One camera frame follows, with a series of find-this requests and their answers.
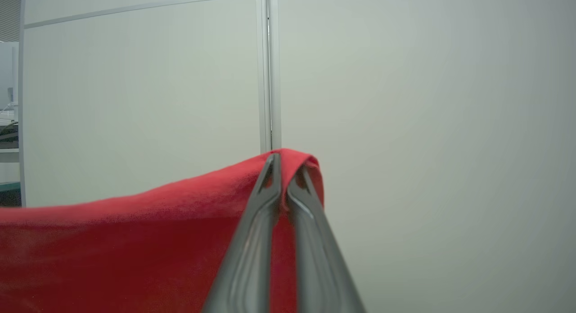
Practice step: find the grey aluminium partition post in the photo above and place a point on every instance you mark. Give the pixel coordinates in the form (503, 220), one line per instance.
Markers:
(275, 79)

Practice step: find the red and white shirt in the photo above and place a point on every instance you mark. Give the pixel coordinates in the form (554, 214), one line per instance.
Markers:
(135, 250)

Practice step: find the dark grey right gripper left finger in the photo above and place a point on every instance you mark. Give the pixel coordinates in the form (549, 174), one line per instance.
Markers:
(252, 250)

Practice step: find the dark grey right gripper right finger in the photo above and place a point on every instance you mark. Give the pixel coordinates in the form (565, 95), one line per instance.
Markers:
(319, 259)

